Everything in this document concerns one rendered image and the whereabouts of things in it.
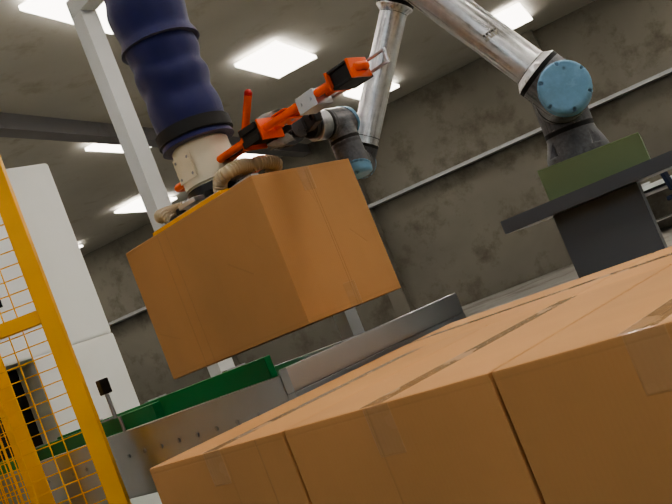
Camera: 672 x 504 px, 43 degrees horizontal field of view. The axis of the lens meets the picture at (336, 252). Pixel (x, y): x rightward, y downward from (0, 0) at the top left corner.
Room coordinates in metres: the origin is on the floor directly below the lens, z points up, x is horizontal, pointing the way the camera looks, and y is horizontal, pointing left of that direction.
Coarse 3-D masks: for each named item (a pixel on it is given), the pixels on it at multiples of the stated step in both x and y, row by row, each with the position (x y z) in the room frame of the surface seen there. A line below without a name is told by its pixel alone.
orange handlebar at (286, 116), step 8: (360, 64) 1.99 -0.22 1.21; (368, 64) 2.00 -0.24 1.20; (320, 88) 2.06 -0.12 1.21; (328, 88) 2.05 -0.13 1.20; (280, 112) 2.18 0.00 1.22; (288, 112) 2.15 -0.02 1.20; (296, 112) 2.19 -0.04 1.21; (272, 120) 2.19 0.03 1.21; (280, 120) 2.18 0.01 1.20; (288, 120) 2.18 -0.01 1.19; (296, 120) 2.22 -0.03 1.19; (264, 128) 2.22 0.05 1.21; (272, 128) 2.22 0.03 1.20; (280, 128) 2.25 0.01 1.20; (240, 144) 2.29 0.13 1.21; (224, 152) 2.34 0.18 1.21; (232, 152) 2.32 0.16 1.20; (240, 152) 2.36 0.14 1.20; (224, 160) 2.36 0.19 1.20; (232, 160) 2.40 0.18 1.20; (176, 184) 2.51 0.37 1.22
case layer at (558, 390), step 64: (512, 320) 1.60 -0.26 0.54; (576, 320) 1.20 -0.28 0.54; (640, 320) 0.95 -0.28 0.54; (384, 384) 1.37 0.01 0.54; (448, 384) 1.07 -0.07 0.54; (512, 384) 1.00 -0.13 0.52; (576, 384) 0.95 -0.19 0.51; (640, 384) 0.90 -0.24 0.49; (192, 448) 1.62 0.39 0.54; (256, 448) 1.35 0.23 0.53; (320, 448) 1.25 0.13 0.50; (384, 448) 1.16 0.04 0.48; (448, 448) 1.09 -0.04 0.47; (512, 448) 1.03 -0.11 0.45; (576, 448) 0.97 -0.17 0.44; (640, 448) 0.92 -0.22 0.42
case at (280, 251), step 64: (256, 192) 2.10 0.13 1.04; (320, 192) 2.27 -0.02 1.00; (128, 256) 2.48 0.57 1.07; (192, 256) 2.31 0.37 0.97; (256, 256) 2.16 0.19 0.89; (320, 256) 2.20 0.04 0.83; (384, 256) 2.39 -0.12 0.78; (192, 320) 2.37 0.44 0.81; (256, 320) 2.21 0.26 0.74; (320, 320) 2.33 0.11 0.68
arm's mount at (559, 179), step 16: (608, 144) 2.37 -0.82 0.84; (624, 144) 2.36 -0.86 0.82; (640, 144) 2.35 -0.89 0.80; (576, 160) 2.41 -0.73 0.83; (592, 160) 2.39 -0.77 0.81; (608, 160) 2.38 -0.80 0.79; (624, 160) 2.37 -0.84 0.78; (640, 160) 2.35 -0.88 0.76; (544, 176) 2.45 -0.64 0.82; (560, 176) 2.43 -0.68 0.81; (576, 176) 2.42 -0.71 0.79; (592, 176) 2.40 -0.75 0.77; (608, 176) 2.39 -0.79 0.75; (560, 192) 2.44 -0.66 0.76
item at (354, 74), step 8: (344, 64) 2.00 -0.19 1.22; (352, 64) 1.99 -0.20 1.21; (328, 72) 2.03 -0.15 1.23; (336, 72) 2.02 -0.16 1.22; (344, 72) 2.01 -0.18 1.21; (352, 72) 1.98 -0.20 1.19; (360, 72) 2.00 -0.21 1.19; (368, 72) 2.02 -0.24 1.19; (328, 80) 2.03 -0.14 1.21; (336, 80) 2.03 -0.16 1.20; (344, 80) 2.00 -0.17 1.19; (352, 80) 2.01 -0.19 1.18; (360, 80) 2.03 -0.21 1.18; (336, 88) 2.03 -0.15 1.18; (344, 88) 2.05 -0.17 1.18
